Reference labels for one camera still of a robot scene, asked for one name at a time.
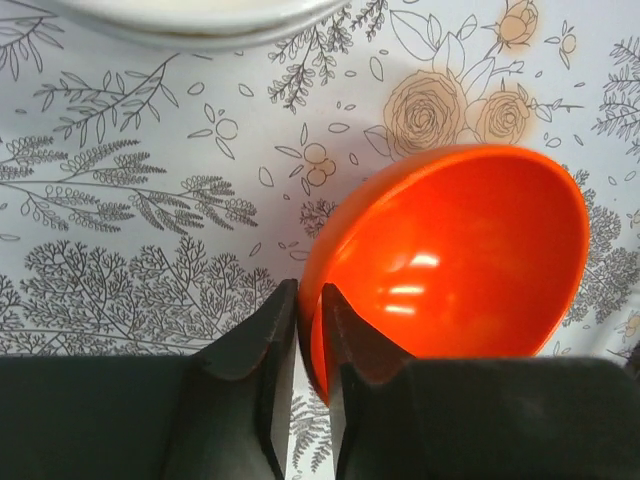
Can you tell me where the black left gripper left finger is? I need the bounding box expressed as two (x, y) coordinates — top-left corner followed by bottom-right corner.
(161, 279), (298, 479)

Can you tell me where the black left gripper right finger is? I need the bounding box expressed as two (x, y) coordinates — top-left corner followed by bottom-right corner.
(322, 284), (428, 479)

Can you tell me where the white ceramic bowl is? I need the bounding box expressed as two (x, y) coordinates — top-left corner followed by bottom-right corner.
(61, 7), (341, 53)
(43, 0), (345, 35)

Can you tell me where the floral table mat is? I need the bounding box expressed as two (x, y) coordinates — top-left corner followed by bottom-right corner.
(0, 0), (640, 480)

